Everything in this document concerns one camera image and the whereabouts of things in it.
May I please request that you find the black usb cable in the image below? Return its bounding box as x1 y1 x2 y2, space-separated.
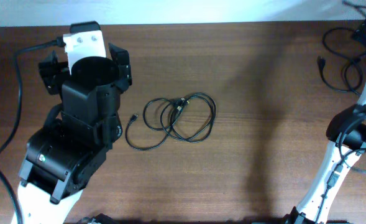
125 98 190 151
159 92 217 143
316 26 366 96

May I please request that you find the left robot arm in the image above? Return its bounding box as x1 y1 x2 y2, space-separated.
12 45 132 223

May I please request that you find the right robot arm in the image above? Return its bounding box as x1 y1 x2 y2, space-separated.
281 20 366 223

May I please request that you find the left camera black cable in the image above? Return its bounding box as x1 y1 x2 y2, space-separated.
0 36 66 224

